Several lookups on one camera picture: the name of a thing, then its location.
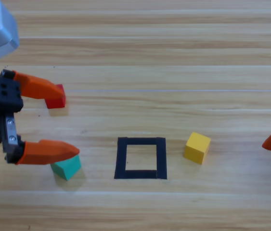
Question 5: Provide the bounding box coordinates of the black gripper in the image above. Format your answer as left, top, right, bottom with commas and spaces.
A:
0, 69, 80, 166

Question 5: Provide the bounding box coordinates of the red cube block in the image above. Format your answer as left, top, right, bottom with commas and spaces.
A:
45, 84, 66, 109

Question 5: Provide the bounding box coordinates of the green cube block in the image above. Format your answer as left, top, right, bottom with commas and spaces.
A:
51, 154, 82, 181

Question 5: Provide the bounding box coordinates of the yellow cube block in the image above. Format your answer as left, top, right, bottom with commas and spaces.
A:
183, 132, 211, 166

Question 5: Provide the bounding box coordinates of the black tape square outline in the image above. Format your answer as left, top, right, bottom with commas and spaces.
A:
114, 137, 168, 180

